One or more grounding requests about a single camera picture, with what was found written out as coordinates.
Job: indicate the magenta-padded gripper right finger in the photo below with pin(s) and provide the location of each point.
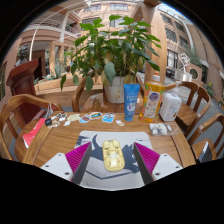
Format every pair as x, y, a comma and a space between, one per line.
146, 160

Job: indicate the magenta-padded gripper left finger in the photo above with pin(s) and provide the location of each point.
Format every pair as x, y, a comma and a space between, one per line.
76, 160

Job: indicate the yellow computer mouse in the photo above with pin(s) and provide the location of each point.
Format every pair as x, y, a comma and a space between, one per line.
113, 156

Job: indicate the white cat-print mouse pad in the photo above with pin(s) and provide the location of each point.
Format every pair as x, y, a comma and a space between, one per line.
113, 180

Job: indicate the small white packet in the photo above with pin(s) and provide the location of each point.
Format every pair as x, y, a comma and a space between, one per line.
158, 128

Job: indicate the clear plastic tray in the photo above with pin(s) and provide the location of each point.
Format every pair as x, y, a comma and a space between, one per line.
170, 128

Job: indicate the small printed sticker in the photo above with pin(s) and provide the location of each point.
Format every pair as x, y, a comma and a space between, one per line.
85, 119
96, 115
108, 118

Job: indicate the pale yellow sticker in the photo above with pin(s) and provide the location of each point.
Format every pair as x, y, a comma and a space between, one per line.
73, 117

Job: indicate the tiny white sticker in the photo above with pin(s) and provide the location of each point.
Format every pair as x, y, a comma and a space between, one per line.
120, 123

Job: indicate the black key fob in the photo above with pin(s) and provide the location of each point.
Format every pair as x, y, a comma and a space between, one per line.
48, 122

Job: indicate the red paper bag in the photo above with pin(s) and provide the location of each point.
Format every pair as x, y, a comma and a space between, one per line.
33, 133

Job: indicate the white pump dispenser bottle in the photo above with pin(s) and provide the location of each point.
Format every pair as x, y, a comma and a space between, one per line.
170, 106

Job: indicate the orange dish soap bottle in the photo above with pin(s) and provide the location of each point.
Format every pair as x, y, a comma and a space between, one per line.
151, 101

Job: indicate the dark grey flat case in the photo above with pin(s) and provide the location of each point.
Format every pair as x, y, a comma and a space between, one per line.
206, 153

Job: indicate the blue squeeze tube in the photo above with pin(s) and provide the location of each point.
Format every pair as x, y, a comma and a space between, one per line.
131, 100

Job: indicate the wooden planter box with plants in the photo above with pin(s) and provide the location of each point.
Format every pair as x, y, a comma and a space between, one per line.
53, 85

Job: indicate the dark parked car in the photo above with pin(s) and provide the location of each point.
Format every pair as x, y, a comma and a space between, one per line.
170, 73

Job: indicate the yellow flowering shrub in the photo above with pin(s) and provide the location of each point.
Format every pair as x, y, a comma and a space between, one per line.
209, 89

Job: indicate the white sculpture on plinth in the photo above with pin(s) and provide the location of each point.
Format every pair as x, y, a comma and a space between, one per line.
183, 71

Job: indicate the leafy plant in white pot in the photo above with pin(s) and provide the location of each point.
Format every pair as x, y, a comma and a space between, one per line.
113, 50

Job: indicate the dark bust statue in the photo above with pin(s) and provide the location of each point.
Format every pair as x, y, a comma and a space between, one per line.
22, 55

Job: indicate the dark red wooden pedestal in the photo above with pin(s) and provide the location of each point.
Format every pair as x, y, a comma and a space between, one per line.
23, 78

